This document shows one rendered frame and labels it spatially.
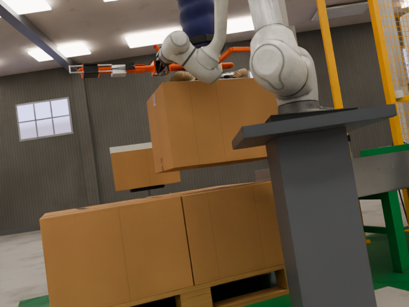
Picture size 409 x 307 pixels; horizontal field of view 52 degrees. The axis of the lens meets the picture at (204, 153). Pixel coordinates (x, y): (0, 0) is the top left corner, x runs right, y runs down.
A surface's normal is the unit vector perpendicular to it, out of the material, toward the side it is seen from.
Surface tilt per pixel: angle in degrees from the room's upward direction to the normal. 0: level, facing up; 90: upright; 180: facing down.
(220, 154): 90
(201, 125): 90
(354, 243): 90
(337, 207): 90
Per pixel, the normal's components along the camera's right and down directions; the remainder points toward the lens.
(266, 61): -0.45, 0.06
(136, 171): 0.20, -0.10
